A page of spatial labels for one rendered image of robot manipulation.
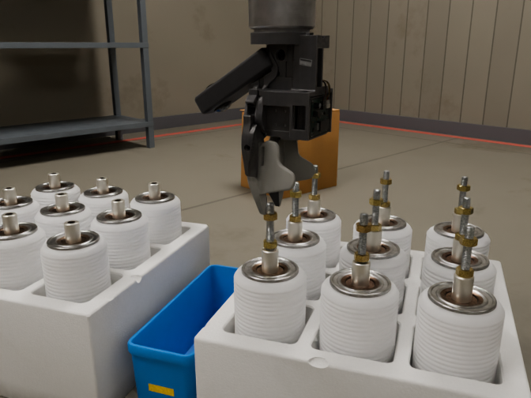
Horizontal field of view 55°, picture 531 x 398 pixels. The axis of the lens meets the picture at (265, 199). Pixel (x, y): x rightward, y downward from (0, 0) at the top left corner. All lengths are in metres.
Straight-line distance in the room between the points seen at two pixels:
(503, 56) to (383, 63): 0.78
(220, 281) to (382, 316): 0.47
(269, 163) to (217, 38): 3.15
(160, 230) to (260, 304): 0.38
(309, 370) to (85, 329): 0.32
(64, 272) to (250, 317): 0.29
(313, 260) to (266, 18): 0.35
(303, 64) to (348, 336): 0.32
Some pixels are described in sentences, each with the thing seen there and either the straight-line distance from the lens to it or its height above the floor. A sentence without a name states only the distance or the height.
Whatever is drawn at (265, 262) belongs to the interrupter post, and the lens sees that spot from 0.66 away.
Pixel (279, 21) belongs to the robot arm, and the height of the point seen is 0.56.
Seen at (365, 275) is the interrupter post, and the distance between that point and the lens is 0.63.
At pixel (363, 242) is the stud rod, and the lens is 0.62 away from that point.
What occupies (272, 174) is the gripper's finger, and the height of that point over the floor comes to 0.39.
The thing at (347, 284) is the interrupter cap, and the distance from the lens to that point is 0.64.
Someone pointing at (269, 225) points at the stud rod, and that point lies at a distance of 0.64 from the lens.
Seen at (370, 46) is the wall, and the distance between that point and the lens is 3.67.
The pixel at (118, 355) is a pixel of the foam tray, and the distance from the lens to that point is 0.84.
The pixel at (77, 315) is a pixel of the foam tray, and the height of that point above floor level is 0.18.
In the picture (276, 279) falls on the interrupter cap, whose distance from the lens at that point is 0.64.
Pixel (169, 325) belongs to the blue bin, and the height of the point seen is 0.09.
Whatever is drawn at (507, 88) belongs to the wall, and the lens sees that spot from 3.23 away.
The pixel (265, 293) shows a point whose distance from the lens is 0.64.
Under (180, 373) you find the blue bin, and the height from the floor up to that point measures 0.09.
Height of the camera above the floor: 0.53
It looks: 17 degrees down
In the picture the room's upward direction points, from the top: straight up
